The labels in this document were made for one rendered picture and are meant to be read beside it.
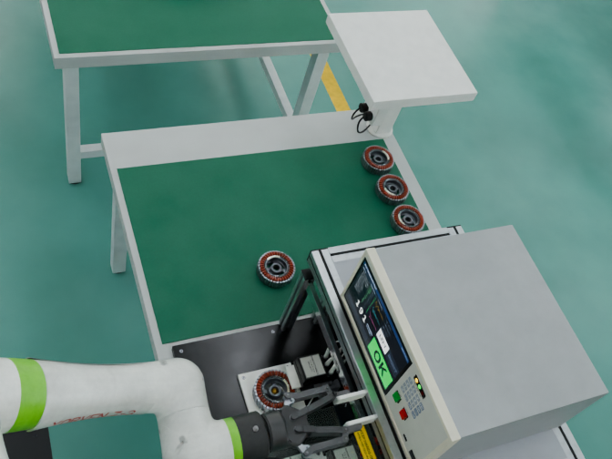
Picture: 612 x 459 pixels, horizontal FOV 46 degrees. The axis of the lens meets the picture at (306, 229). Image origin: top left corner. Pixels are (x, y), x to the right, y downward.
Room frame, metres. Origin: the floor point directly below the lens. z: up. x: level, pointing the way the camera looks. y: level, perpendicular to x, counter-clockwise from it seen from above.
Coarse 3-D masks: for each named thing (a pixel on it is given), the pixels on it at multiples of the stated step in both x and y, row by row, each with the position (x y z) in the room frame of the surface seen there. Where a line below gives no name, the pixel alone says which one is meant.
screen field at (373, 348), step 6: (372, 342) 0.83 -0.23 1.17; (372, 348) 0.82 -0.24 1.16; (378, 348) 0.82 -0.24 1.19; (372, 354) 0.82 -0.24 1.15; (378, 354) 0.81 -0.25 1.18; (378, 360) 0.80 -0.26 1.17; (378, 366) 0.79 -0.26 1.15; (384, 366) 0.78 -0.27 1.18; (384, 372) 0.77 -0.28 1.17; (384, 378) 0.77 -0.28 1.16; (390, 378) 0.76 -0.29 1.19; (384, 384) 0.76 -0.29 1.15
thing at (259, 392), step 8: (264, 376) 0.83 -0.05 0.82; (272, 376) 0.84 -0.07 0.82; (280, 376) 0.85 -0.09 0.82; (256, 384) 0.80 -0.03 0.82; (264, 384) 0.81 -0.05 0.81; (272, 384) 0.82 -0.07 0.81; (280, 384) 0.84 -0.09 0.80; (288, 384) 0.83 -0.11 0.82; (256, 392) 0.78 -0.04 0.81; (264, 392) 0.80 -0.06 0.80; (280, 392) 0.81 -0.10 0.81; (296, 392) 0.83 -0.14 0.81; (256, 400) 0.77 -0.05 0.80; (264, 400) 0.77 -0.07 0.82; (272, 400) 0.79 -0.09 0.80; (280, 400) 0.79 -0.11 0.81; (264, 408) 0.75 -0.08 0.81; (272, 408) 0.76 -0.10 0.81
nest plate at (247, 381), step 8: (272, 368) 0.88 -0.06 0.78; (280, 368) 0.89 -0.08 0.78; (240, 376) 0.82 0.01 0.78; (248, 376) 0.83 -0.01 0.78; (256, 376) 0.84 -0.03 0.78; (240, 384) 0.80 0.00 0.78; (248, 384) 0.81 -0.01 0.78; (248, 392) 0.79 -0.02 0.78; (248, 400) 0.77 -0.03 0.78; (248, 408) 0.75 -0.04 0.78; (256, 408) 0.76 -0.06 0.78; (296, 408) 0.80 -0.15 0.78
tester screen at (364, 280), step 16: (368, 272) 0.92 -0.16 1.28; (352, 288) 0.94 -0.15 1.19; (368, 288) 0.91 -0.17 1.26; (368, 304) 0.89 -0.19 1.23; (368, 320) 0.87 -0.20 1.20; (384, 320) 0.84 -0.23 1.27; (368, 336) 0.85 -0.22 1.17; (384, 336) 0.82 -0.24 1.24; (400, 352) 0.78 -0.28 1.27; (400, 368) 0.76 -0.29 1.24
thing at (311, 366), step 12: (300, 360) 0.86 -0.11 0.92; (312, 360) 0.87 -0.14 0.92; (324, 360) 0.90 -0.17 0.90; (288, 372) 0.83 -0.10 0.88; (300, 372) 0.84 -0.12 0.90; (312, 372) 0.84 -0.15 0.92; (324, 372) 0.85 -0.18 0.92; (336, 372) 0.88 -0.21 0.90; (348, 372) 0.89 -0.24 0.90; (300, 384) 0.82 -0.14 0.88; (312, 384) 0.83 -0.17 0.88
